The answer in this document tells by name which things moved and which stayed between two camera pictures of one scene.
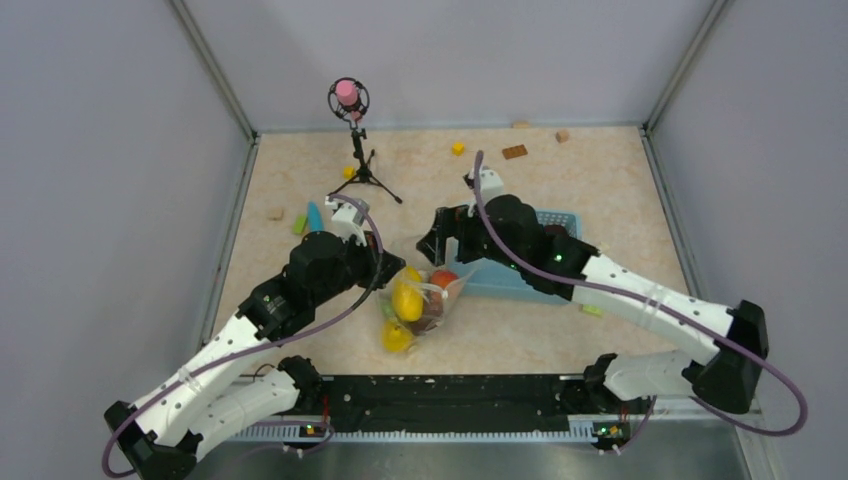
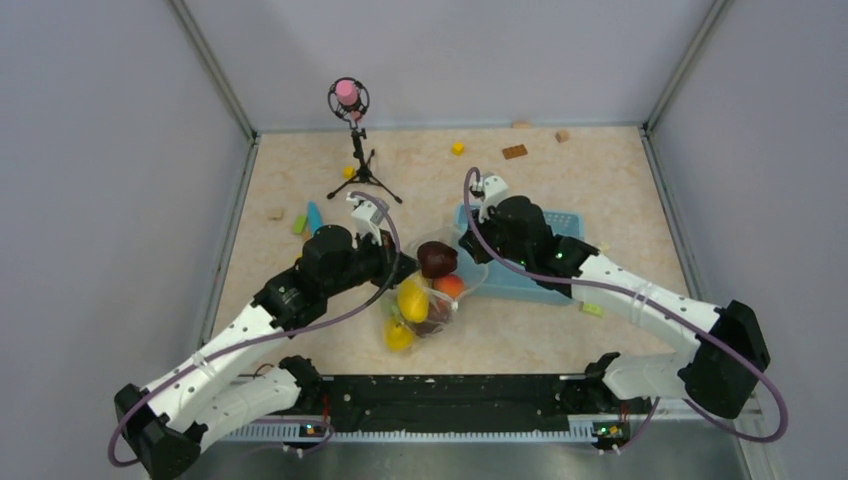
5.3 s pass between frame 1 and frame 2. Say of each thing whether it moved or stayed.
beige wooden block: stayed
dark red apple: moved
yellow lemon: stayed
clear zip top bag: moved
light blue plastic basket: stayed
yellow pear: stayed
